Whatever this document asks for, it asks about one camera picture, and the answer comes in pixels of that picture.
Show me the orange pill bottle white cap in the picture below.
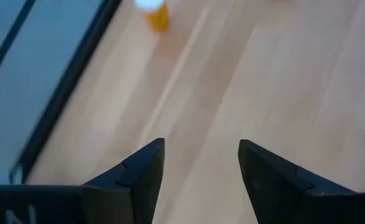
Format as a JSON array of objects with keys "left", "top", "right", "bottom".
[{"left": 134, "top": 0, "right": 171, "bottom": 34}]

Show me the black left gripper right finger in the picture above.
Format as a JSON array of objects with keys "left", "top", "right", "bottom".
[{"left": 237, "top": 139, "right": 359, "bottom": 224}]

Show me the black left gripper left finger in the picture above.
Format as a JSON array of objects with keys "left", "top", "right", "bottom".
[{"left": 82, "top": 138, "right": 166, "bottom": 224}]

